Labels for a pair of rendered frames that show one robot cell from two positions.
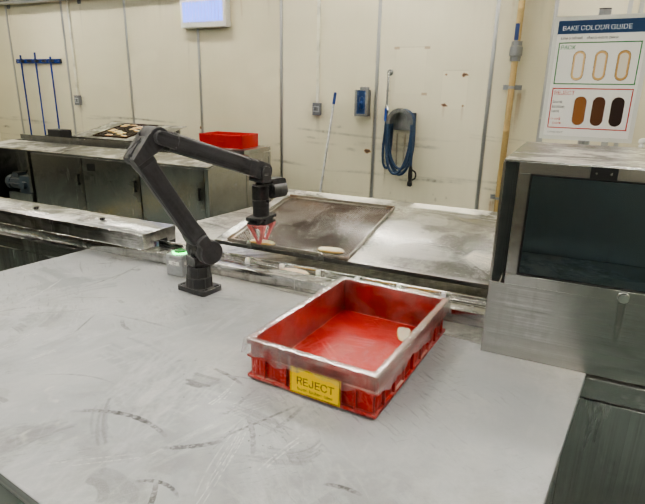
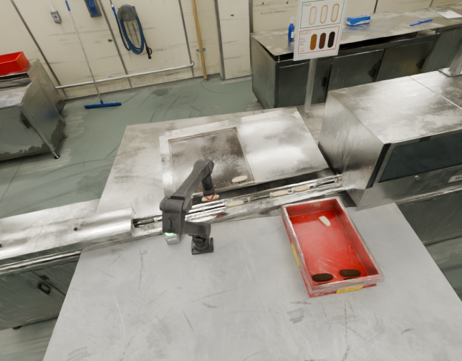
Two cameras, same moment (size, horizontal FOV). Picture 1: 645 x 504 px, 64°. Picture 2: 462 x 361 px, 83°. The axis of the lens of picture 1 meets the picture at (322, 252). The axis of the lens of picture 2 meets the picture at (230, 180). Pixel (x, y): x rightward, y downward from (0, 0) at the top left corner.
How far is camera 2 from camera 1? 122 cm
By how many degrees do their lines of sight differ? 39
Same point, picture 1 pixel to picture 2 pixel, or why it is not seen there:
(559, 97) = (303, 36)
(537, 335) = (379, 198)
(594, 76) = (321, 21)
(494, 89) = not seen: outside the picture
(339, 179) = (99, 65)
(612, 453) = not seen: hidden behind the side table
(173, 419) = (319, 349)
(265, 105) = (7, 21)
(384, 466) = (403, 307)
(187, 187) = (11, 122)
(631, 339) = (414, 187)
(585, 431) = not seen: hidden behind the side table
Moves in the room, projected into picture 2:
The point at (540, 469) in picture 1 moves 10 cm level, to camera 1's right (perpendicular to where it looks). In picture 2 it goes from (435, 269) to (445, 256)
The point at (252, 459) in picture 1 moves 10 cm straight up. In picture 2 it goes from (369, 344) to (377, 337)
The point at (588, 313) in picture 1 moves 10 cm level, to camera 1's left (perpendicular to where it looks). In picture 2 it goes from (401, 185) to (391, 194)
